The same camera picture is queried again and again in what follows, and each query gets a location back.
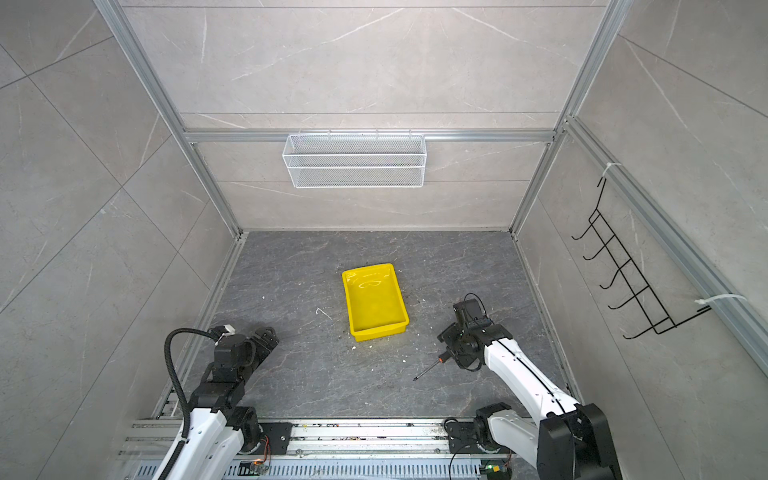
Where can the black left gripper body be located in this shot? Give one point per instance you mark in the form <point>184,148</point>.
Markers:
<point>255,353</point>

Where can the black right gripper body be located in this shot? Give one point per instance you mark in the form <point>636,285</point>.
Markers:
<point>455,338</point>

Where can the orange black screwdriver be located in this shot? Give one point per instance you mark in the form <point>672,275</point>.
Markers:
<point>435,365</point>

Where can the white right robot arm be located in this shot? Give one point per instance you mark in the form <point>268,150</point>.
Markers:
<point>560,437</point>

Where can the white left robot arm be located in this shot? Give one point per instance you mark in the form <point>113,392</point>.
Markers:
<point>215,426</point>

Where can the yellow plastic bin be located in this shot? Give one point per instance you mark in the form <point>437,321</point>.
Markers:
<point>375,304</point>

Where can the white zip tie upper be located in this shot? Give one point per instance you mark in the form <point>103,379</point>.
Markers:
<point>608,166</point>

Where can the white zip tie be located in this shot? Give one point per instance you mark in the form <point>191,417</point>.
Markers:
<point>720,297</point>
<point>608,166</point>

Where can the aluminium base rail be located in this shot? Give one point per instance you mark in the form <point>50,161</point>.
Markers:
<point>333,449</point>

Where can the black wire hook rack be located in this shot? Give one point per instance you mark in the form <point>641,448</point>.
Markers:
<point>656,318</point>

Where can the white wire mesh basket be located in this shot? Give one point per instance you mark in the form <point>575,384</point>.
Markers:
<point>355,160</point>

